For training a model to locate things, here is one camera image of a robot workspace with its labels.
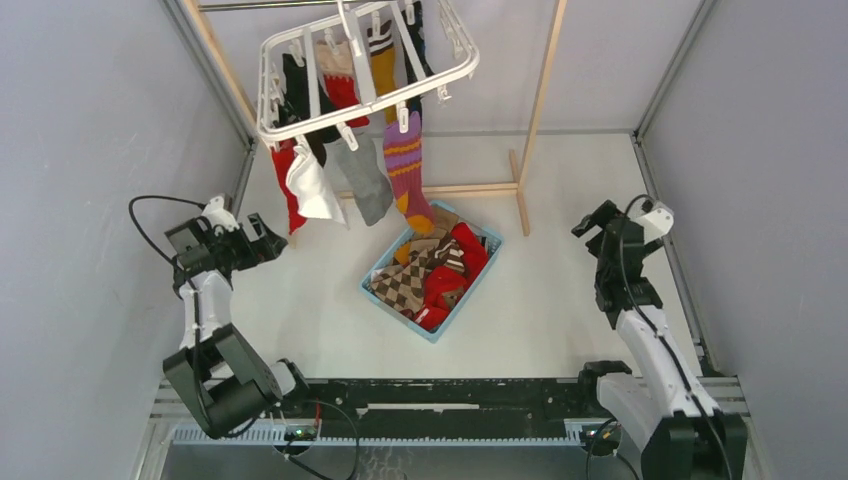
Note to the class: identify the white fluffy sock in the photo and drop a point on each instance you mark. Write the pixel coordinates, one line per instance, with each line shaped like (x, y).
(307, 180)

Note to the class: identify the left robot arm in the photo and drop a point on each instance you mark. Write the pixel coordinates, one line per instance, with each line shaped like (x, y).
(221, 379)

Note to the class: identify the black hanging sock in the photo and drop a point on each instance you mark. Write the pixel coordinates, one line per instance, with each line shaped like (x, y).
(414, 25)

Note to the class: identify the black mounting rail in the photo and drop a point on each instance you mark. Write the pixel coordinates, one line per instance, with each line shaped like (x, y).
(520, 409)

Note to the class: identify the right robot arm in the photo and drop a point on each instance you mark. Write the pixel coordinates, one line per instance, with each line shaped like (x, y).
(663, 424)

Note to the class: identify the white plastic clip hanger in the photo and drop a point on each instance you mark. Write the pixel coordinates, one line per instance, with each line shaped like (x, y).
(269, 97)

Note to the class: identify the light blue plastic basket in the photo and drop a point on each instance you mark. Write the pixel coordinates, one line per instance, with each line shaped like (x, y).
(399, 254)

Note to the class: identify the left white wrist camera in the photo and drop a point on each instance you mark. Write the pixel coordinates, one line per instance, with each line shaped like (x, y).
(217, 213)

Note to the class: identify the red hanging sock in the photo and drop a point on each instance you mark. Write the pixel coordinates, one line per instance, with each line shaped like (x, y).
(336, 65)

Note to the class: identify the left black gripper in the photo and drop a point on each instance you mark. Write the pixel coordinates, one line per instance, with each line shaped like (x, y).
(267, 247)

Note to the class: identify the grey sock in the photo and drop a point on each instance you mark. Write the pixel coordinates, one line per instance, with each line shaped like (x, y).
(371, 189)

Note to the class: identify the yellow mustard sock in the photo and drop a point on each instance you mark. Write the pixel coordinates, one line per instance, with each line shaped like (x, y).
(382, 57)

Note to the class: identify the purple striped sock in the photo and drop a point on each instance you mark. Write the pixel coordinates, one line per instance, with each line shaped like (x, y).
(403, 159)

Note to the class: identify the red sock in basket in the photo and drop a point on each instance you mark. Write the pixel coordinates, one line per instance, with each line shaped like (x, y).
(453, 267)

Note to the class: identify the red santa sock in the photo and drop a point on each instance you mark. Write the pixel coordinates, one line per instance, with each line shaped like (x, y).
(283, 156)

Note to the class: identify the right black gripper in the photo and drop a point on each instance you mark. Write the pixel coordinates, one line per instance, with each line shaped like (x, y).
(599, 217)

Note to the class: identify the wooden drying rack frame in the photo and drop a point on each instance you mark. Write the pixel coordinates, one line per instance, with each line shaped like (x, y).
(195, 14)

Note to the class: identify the tan ribbed sock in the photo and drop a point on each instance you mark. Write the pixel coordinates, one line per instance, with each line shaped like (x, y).
(444, 222)

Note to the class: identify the argyle brown sock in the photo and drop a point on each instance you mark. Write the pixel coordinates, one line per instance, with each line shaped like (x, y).
(401, 288)

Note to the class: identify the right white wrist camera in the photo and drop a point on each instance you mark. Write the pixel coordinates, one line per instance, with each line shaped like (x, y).
(657, 220)

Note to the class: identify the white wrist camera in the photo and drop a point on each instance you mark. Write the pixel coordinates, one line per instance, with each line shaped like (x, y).
(657, 220)
(217, 213)

